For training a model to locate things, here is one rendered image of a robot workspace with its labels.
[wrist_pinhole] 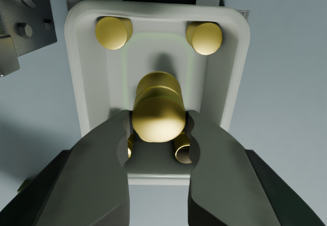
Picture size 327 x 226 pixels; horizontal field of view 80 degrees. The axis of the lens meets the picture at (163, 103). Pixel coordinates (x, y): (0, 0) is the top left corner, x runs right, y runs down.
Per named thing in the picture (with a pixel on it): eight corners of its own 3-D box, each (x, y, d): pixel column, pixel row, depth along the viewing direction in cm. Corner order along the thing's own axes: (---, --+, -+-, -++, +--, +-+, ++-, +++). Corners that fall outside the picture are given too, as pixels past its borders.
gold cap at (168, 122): (179, 111, 17) (186, 144, 13) (137, 111, 17) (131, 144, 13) (182, 70, 15) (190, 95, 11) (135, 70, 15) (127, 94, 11)
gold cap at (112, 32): (119, 6, 23) (111, 7, 19) (138, 31, 25) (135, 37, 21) (98, 26, 24) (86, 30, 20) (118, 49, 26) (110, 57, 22)
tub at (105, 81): (227, 7, 25) (259, 8, 17) (203, 146, 35) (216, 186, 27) (88, -1, 24) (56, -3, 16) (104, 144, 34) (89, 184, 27)
